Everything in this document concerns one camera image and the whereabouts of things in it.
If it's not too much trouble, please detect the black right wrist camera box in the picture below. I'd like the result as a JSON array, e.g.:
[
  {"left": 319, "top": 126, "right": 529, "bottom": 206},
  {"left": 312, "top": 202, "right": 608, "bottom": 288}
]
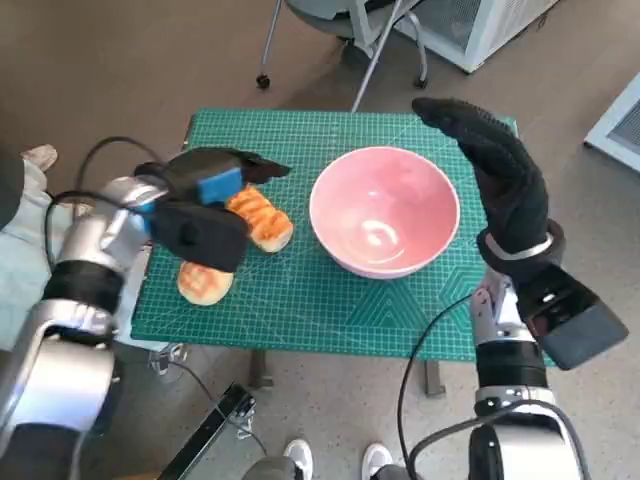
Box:
[{"left": 512, "top": 262, "right": 630, "bottom": 371}]

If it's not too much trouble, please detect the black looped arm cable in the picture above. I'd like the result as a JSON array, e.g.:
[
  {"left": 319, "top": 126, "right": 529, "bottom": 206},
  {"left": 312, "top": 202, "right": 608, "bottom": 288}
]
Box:
[{"left": 44, "top": 137, "right": 169, "bottom": 266}]

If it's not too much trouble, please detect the dark table leg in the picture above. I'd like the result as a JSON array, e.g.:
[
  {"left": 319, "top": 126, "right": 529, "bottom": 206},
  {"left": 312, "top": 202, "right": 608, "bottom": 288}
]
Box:
[
  {"left": 248, "top": 349, "right": 275, "bottom": 389},
  {"left": 423, "top": 360, "right": 446, "bottom": 399}
]

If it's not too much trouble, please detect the white appliance with small grille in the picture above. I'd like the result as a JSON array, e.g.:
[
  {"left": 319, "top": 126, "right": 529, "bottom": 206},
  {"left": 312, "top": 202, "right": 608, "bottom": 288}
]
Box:
[{"left": 583, "top": 69, "right": 640, "bottom": 174}]

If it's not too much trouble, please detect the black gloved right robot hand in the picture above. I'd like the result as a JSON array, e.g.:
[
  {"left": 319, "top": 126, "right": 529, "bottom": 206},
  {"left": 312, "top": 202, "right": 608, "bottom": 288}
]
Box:
[{"left": 410, "top": 97, "right": 551, "bottom": 252}]

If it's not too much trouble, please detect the round toasted toy bread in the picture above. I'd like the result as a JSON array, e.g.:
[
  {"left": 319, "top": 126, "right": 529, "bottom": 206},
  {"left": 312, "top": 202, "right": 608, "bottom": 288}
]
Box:
[{"left": 178, "top": 260, "right": 235, "bottom": 306}]

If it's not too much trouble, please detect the black metal bar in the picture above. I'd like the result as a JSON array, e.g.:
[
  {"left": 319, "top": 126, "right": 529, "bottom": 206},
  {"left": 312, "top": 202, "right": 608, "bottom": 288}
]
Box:
[{"left": 158, "top": 382, "right": 257, "bottom": 480}]

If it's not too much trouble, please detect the white appliance with large grille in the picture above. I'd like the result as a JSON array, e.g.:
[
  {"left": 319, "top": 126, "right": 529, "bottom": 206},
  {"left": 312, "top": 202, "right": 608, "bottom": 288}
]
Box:
[{"left": 394, "top": 0, "right": 561, "bottom": 74}]

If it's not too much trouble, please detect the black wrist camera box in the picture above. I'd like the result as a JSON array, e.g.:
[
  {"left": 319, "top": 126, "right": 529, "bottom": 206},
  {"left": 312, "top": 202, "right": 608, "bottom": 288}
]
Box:
[
  {"left": 512, "top": 262, "right": 630, "bottom": 371},
  {"left": 149, "top": 199, "right": 250, "bottom": 274}
]

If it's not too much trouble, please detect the white shoe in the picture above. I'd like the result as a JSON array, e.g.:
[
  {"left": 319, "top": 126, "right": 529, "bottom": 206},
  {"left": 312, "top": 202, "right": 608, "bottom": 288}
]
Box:
[
  {"left": 362, "top": 442, "right": 394, "bottom": 474},
  {"left": 283, "top": 438, "right": 314, "bottom": 480}
]

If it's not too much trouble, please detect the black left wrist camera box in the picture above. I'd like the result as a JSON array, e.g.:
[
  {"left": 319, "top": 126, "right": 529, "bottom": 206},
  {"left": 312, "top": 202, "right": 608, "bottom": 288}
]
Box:
[{"left": 149, "top": 199, "right": 250, "bottom": 274}]

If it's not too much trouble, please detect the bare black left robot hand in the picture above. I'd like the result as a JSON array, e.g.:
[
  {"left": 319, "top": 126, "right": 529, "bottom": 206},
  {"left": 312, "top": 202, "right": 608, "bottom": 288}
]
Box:
[{"left": 164, "top": 146, "right": 293, "bottom": 206}]

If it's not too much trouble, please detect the long black robot cable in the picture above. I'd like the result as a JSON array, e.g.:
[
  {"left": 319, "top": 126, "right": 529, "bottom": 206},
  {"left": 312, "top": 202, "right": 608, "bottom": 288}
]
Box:
[{"left": 397, "top": 293, "right": 476, "bottom": 480}]

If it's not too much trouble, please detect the green cutting mat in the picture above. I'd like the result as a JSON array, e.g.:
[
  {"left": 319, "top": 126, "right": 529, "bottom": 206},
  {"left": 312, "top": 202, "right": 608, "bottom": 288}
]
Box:
[{"left": 129, "top": 108, "right": 559, "bottom": 369}]

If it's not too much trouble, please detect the grey office chair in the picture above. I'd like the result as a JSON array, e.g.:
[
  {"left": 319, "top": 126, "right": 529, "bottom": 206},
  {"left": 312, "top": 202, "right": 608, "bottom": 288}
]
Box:
[{"left": 254, "top": 0, "right": 431, "bottom": 114}]

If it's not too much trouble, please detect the clear plastic bracket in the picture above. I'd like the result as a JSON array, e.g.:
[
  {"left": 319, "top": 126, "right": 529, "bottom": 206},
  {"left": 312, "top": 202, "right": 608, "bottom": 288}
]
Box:
[{"left": 149, "top": 344, "right": 190, "bottom": 384}]

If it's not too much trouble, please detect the grey leg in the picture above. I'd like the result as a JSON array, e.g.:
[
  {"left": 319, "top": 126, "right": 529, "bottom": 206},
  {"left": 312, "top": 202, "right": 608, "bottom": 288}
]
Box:
[
  {"left": 244, "top": 454, "right": 301, "bottom": 480},
  {"left": 374, "top": 462, "right": 411, "bottom": 480}
]

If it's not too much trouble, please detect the long toasted toy bread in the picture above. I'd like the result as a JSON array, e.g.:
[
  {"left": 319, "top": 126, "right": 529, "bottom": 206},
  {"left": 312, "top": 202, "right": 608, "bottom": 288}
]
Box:
[{"left": 225, "top": 183, "right": 295, "bottom": 253}]

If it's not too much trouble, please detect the pink bowl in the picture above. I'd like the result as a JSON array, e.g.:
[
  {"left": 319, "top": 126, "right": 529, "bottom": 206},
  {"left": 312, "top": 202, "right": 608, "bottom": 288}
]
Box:
[{"left": 308, "top": 146, "right": 461, "bottom": 280}]

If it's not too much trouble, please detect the short black robot cable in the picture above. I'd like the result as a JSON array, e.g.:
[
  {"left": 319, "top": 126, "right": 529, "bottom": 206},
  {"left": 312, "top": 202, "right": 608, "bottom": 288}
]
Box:
[{"left": 409, "top": 419, "right": 481, "bottom": 480}]

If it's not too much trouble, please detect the thin black floor cable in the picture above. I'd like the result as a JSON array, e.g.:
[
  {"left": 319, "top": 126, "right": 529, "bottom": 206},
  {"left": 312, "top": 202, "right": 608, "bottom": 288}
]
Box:
[{"left": 167, "top": 357, "right": 270, "bottom": 457}]

